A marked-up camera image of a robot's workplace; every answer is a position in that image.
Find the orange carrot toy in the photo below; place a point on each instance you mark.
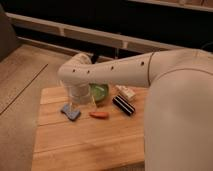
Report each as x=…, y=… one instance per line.
x=100, y=115

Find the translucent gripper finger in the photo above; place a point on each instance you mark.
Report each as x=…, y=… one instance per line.
x=94, y=105
x=71, y=107

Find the white small carton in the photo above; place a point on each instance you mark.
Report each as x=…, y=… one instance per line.
x=126, y=92

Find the blue sponge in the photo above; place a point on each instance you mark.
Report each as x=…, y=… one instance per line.
x=65, y=110

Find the black striped box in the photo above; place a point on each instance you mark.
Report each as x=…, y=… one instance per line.
x=122, y=104

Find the white metal railing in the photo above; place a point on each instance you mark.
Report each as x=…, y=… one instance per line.
x=89, y=35

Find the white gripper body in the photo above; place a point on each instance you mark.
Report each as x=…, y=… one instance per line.
x=79, y=94

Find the green ceramic bowl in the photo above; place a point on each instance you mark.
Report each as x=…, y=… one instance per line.
x=99, y=92

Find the wooden table board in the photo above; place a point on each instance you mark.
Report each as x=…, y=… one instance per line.
x=88, y=144

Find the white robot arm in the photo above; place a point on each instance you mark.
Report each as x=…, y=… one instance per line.
x=178, y=113

